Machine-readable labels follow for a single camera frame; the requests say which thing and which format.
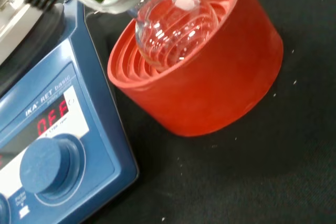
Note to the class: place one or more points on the orange ribbed flask stand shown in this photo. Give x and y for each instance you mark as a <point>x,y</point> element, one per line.
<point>210,90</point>

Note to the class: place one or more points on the silver metal heating block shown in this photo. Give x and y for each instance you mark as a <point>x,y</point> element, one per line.
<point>13,30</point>

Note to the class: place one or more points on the blue-base laboratory heater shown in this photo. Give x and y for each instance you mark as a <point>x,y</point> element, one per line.
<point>86,129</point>

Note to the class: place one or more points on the black bench cloth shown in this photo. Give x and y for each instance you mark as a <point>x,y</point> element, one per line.
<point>249,176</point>

